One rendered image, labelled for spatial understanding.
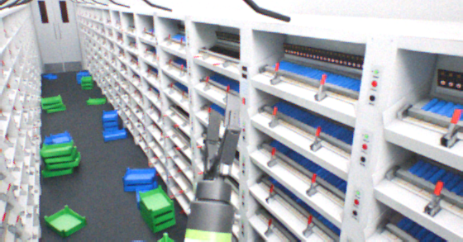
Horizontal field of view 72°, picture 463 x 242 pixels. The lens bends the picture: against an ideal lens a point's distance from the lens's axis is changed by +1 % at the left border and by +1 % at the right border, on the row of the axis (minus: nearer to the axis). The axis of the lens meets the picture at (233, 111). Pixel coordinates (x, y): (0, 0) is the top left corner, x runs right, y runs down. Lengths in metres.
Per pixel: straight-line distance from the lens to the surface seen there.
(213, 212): 0.65
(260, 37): 1.49
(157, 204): 2.95
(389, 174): 1.08
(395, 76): 0.97
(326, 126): 1.32
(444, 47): 0.89
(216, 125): 0.78
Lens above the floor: 1.83
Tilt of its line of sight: 19 degrees down
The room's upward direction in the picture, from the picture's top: straight up
